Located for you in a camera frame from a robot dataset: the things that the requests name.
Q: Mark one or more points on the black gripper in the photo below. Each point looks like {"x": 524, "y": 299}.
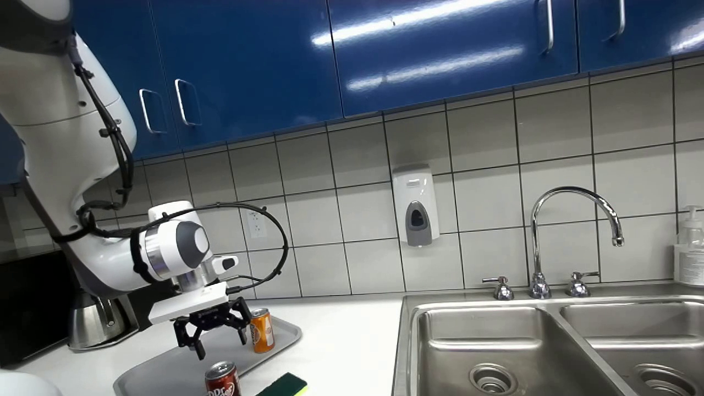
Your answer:
{"x": 231, "y": 312}

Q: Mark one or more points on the orange soda can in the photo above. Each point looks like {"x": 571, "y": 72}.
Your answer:
{"x": 263, "y": 330}

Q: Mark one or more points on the red Dr Pepper can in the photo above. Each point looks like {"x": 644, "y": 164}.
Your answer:
{"x": 221, "y": 380}

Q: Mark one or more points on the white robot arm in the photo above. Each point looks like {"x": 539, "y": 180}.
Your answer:
{"x": 77, "y": 141}

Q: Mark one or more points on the grey plastic tray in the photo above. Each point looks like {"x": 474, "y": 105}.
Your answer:
{"x": 181, "y": 372}

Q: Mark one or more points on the green yellow sponge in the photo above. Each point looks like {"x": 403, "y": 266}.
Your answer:
{"x": 286, "y": 386}

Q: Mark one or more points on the steel coffee carafe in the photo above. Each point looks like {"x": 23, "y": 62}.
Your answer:
{"x": 96, "y": 322}

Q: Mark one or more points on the black microwave oven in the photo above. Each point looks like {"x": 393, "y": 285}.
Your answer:
{"x": 35, "y": 299}

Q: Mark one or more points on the blue upper cabinets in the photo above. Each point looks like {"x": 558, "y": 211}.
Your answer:
{"x": 200, "y": 73}

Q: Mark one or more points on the chrome gooseneck faucet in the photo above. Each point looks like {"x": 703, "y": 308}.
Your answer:
{"x": 563, "y": 208}

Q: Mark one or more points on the stainless steel double sink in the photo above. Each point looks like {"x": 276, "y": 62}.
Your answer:
{"x": 597, "y": 345}

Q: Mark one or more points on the clear soap pump bottle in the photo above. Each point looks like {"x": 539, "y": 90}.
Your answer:
{"x": 688, "y": 251}

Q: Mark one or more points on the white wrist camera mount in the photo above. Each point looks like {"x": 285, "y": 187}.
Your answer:
{"x": 200, "y": 297}

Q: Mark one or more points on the white wall power outlet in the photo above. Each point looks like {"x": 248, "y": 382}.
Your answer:
{"x": 255, "y": 227}

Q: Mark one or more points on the white wall soap dispenser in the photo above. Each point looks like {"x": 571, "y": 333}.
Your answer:
{"x": 417, "y": 208}

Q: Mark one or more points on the left chrome tap handle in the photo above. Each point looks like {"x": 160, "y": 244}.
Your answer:
{"x": 500, "y": 287}

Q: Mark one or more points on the chrome tap handle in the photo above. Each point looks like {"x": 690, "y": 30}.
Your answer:
{"x": 579, "y": 285}
{"x": 500, "y": 287}

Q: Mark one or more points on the right chrome tap handle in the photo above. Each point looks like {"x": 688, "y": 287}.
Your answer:
{"x": 579, "y": 285}

